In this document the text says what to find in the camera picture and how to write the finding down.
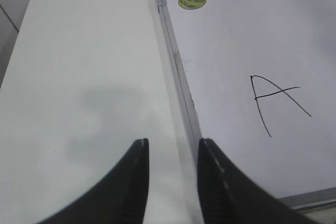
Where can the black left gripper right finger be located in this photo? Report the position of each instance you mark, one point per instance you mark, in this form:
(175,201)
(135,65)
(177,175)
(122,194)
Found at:
(227,195)

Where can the white whiteboard with aluminium frame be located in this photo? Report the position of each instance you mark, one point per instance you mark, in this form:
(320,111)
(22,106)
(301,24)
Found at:
(258,77)

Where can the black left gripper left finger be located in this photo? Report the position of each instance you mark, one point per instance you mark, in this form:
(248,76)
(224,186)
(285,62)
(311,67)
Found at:
(120,197)

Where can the round green magnet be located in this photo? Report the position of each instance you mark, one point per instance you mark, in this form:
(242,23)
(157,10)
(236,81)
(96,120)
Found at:
(191,4)

